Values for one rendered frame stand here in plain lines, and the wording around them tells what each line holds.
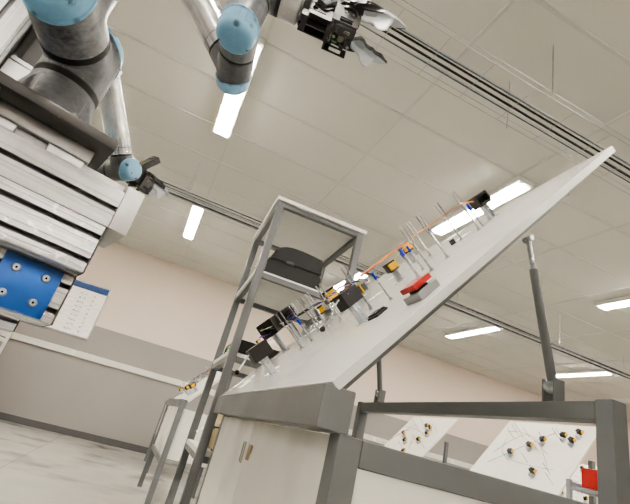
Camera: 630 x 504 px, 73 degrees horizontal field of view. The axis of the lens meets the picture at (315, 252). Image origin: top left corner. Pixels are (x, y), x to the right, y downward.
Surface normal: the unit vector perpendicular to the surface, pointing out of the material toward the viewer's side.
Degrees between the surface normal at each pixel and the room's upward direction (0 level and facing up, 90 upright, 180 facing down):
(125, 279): 90
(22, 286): 90
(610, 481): 90
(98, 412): 90
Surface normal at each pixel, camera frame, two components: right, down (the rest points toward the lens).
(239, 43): -0.24, 0.88
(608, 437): -0.91, -0.35
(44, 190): 0.66, -0.16
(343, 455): 0.34, -0.32
